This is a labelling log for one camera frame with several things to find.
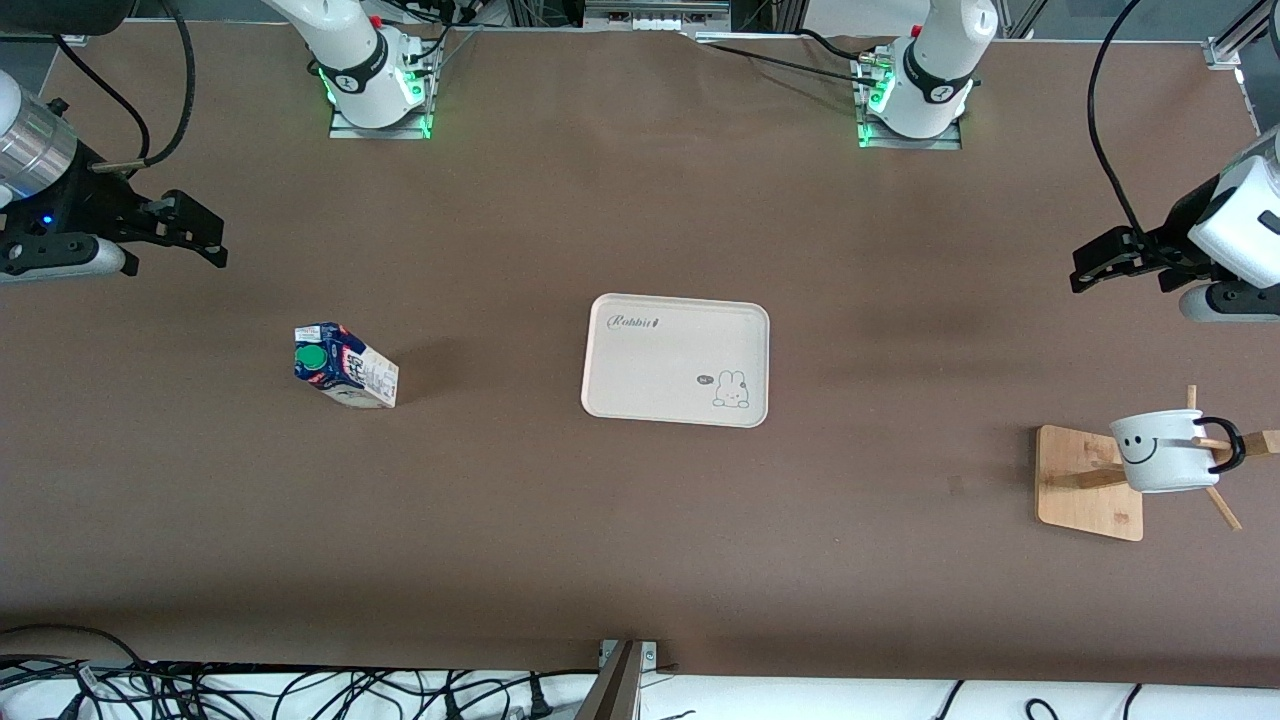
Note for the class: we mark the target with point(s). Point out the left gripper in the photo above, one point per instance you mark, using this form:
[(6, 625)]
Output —
[(1172, 240)]

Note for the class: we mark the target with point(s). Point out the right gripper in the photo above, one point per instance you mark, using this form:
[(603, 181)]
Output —
[(78, 195)]

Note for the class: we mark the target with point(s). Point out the white smiley face mug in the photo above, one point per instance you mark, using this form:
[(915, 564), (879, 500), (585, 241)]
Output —
[(1165, 465)]

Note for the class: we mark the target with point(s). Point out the blue white milk carton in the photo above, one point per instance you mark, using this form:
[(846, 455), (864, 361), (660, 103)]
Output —
[(350, 372)]

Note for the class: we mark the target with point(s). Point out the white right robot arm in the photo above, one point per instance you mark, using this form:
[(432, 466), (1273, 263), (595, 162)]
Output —
[(360, 60)]

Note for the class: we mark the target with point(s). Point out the cream rabbit print tray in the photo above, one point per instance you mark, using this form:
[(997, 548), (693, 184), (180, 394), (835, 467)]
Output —
[(660, 365)]

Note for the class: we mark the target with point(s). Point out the wooden mug rack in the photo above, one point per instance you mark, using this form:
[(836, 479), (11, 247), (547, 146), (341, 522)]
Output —
[(1085, 500)]

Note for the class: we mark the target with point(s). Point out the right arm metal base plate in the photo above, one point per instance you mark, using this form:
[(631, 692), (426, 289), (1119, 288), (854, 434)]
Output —
[(380, 133)]

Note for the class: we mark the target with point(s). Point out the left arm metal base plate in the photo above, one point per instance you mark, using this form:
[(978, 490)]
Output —
[(910, 144)]

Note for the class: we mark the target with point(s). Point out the aluminium frame profile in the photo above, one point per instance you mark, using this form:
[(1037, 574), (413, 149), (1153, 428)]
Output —
[(1225, 50)]

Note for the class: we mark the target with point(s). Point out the grey metal rail unit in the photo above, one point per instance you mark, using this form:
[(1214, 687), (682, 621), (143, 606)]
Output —
[(655, 12)]

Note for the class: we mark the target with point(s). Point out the small metal bracket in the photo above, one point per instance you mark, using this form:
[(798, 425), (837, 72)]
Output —
[(648, 655)]

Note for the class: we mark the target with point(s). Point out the grey metal post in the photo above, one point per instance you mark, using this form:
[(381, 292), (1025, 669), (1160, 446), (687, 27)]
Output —
[(612, 690)]

